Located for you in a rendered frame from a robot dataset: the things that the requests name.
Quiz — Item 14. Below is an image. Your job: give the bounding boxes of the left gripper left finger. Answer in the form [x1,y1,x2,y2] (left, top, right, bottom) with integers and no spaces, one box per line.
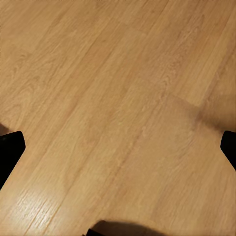
[0,131,26,190]

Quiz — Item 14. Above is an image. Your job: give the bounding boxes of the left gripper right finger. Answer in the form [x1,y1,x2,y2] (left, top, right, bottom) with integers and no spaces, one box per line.
[220,130,236,170]

